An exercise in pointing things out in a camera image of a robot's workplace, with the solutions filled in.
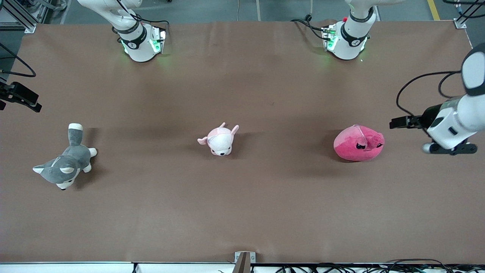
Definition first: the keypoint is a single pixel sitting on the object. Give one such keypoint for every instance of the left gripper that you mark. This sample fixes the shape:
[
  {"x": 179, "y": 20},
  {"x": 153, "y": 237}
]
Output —
[{"x": 429, "y": 114}]

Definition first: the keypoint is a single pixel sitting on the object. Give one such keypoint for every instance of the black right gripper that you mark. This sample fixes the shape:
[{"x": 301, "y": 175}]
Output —
[{"x": 15, "y": 93}]

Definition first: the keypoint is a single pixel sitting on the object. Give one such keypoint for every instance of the hot pink round plush toy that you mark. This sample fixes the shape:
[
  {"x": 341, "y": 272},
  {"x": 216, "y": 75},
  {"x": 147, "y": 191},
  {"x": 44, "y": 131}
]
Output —
[{"x": 358, "y": 146}]

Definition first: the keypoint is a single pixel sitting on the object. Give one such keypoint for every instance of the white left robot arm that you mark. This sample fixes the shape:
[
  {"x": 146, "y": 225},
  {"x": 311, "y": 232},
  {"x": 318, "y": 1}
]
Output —
[{"x": 350, "y": 46}]

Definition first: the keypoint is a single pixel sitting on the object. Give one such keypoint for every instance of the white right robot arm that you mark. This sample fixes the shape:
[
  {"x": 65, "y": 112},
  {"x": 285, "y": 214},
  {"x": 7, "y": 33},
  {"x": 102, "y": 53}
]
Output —
[{"x": 139, "y": 50}]

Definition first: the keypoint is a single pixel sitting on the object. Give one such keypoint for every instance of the grey husky plush toy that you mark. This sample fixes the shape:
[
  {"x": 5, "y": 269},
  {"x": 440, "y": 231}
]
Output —
[{"x": 66, "y": 167}]

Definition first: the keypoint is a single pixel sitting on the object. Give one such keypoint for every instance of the pale pink dog plush toy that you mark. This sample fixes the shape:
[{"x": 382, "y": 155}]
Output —
[{"x": 220, "y": 142}]

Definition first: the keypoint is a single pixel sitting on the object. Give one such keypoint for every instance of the aluminium frame post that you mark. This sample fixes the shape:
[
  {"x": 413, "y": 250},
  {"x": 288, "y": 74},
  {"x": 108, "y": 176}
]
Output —
[
  {"x": 461, "y": 23},
  {"x": 21, "y": 17}
]

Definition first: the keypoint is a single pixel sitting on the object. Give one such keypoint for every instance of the white table edge rail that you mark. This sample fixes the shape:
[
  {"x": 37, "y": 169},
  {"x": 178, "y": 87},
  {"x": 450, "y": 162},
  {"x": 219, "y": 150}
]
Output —
[{"x": 68, "y": 267}]

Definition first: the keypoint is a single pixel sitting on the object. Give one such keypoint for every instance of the metal table edge bracket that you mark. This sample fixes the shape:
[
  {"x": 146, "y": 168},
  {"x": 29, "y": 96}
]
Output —
[{"x": 244, "y": 261}]

